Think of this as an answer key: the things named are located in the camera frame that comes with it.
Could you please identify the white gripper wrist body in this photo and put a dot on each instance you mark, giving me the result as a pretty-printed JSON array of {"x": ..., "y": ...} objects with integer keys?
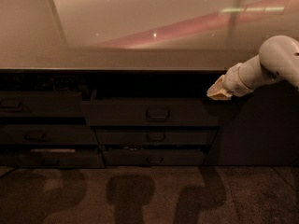
[{"x": 232, "y": 81}]

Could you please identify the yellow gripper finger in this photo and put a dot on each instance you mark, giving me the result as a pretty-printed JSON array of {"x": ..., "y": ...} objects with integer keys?
[{"x": 217, "y": 93}]

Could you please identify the dark drawer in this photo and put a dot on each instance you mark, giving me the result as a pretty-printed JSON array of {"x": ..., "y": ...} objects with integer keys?
[
  {"x": 23, "y": 158},
  {"x": 155, "y": 137},
  {"x": 47, "y": 135},
  {"x": 155, "y": 112},
  {"x": 154, "y": 157},
  {"x": 40, "y": 104}
]

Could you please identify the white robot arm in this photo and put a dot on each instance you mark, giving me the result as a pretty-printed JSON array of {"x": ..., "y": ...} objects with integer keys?
[{"x": 277, "y": 60}]

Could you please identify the pale flat item in drawer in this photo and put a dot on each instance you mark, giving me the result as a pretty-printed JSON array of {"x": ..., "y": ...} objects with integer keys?
[{"x": 52, "y": 150}]

